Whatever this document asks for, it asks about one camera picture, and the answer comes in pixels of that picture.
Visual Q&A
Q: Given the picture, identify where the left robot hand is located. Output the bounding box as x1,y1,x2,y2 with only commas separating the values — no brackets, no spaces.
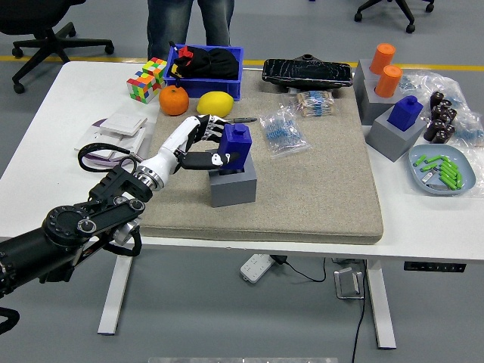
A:
140,114,242,188

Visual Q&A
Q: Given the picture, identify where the white wall switch panel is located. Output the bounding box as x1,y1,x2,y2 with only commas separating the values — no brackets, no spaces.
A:
99,111,148,137
113,127,147,156

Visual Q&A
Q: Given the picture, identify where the silver metal stand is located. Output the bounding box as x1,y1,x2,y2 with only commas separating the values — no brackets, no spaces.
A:
333,266,366,300

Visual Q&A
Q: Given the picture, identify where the colourful puzzle cube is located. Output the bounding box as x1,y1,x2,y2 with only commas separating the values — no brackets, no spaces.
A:
141,57,168,85
126,71,163,104

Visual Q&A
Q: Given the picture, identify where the blue-grey plate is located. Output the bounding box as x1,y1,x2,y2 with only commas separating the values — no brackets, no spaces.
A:
408,144,476,197

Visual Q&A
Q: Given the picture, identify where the clear plastic bag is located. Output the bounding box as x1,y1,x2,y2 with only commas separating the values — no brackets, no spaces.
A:
396,70,468,110
451,100,484,149

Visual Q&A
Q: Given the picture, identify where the black office chair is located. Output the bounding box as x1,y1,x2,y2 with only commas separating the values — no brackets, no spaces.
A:
353,0,436,34
0,0,115,95

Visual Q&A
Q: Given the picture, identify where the grey-brown mat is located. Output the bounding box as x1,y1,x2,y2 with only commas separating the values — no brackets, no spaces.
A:
132,70,384,245

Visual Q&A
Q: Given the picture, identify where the taped resistor bundle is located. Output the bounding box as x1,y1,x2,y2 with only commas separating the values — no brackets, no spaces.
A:
280,89,337,119

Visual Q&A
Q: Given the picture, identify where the person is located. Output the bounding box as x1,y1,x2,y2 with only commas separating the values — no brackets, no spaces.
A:
146,0,232,61

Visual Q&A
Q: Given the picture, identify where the yellow lemon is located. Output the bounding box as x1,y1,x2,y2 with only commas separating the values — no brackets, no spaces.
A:
196,91,235,119

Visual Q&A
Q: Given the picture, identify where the black floor cable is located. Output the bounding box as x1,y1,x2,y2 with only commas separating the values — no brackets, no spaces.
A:
350,260,368,363

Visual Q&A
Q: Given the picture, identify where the grey cube holder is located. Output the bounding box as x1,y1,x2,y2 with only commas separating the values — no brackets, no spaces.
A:
365,107,428,163
352,58,380,113
209,154,259,208
361,78,404,126

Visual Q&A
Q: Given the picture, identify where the black plug with cord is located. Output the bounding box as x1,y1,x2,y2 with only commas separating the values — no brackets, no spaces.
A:
272,255,327,283

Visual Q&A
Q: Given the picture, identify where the black table control panel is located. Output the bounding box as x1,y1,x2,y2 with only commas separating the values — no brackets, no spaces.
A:
403,261,467,273

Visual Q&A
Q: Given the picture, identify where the orange fruit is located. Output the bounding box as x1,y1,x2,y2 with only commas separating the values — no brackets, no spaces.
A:
158,85,190,116

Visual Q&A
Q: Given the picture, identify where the black glossy rearview mirror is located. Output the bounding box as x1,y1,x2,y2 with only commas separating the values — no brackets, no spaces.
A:
261,53,353,93

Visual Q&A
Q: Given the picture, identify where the blue square seal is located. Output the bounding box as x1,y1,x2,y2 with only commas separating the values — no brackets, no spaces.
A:
219,123,253,175
386,95,424,132

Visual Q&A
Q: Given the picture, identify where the orange cylinder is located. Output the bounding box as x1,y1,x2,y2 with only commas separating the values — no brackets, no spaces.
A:
374,64,404,98
369,42,397,76

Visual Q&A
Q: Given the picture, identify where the white table leg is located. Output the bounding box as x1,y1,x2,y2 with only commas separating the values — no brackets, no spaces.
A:
365,259,397,350
97,247,135,336

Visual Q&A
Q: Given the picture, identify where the white power strip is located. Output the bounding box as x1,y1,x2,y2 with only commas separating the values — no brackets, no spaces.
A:
240,253,276,284

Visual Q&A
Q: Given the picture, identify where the blue plastic bin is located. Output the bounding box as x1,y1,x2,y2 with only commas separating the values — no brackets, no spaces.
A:
163,45,245,102

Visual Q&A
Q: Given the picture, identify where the black cloth bag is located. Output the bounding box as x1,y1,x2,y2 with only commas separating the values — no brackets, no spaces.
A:
168,45,240,80

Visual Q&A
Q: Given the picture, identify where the white wall socket panel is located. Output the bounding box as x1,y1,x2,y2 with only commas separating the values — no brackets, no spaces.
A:
74,124,123,160

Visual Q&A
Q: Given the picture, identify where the clear bag of blue resistors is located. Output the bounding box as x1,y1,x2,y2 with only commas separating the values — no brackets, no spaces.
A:
258,105,313,160

